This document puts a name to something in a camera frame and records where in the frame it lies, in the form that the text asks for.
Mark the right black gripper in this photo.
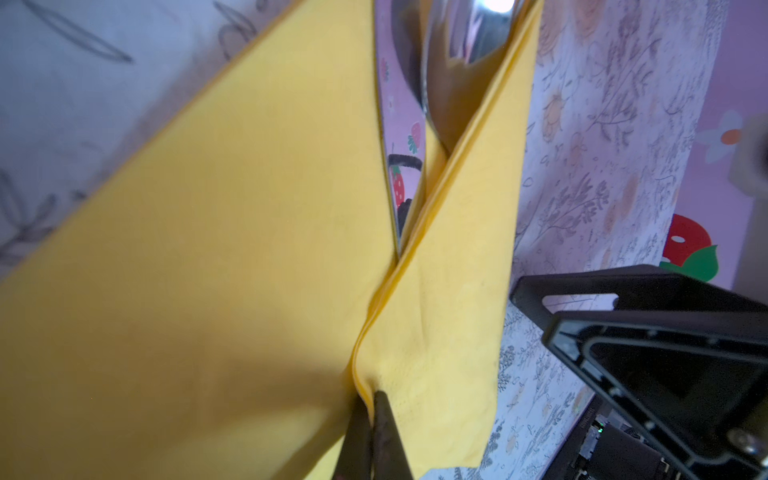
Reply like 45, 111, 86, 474
510, 265, 767, 480

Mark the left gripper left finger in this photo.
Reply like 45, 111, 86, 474
331, 398, 373, 480

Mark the yellow paper napkin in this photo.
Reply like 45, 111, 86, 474
1, 1, 542, 479

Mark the silver spoon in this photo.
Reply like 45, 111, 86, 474
377, 1, 534, 152

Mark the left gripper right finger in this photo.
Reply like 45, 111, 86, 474
372, 391, 414, 480

